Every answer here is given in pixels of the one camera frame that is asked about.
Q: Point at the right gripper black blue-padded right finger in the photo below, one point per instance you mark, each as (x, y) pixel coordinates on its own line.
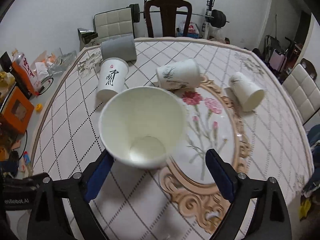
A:
(270, 218)

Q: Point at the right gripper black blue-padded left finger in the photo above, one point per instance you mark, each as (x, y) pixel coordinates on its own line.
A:
(48, 219)

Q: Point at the red paper cup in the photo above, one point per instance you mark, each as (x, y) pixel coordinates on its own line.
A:
(143, 126)

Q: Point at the plain white paper cup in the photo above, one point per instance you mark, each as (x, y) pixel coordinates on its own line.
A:
(247, 92)

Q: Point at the white cup with black calligraphy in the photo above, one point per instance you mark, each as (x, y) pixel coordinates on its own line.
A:
(112, 77)

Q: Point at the white cup with bamboo print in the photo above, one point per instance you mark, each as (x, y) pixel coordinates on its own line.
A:
(177, 75)

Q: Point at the grey paper cup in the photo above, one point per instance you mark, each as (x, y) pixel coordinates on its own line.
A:
(121, 47)

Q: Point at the yellow black tool on floor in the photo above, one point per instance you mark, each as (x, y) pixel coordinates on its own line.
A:
(304, 208)

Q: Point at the orange gift box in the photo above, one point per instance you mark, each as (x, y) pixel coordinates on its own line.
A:
(16, 111)

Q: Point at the small yellow cap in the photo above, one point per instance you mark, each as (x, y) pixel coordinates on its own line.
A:
(39, 107)

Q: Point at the blue ruffled cloth pile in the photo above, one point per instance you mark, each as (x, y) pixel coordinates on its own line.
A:
(313, 183)

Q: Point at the orange white drink carton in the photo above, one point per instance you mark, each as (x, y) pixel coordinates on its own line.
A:
(23, 69)

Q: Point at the white quilted chair right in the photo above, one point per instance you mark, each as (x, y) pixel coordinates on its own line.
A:
(303, 92)

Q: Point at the white quilted chair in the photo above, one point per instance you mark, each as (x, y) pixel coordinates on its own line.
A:
(113, 24)
(303, 92)

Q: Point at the dark wooden chair right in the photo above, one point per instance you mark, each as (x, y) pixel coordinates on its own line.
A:
(309, 67)

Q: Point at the dark wooden chair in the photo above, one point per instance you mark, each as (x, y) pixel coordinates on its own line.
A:
(168, 12)
(309, 67)

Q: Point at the pink suitcase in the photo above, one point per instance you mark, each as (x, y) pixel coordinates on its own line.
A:
(277, 60)

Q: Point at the open silver-lined carton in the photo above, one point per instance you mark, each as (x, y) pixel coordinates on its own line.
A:
(87, 38)

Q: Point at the white quilted chair back left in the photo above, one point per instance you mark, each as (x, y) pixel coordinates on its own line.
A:
(113, 24)

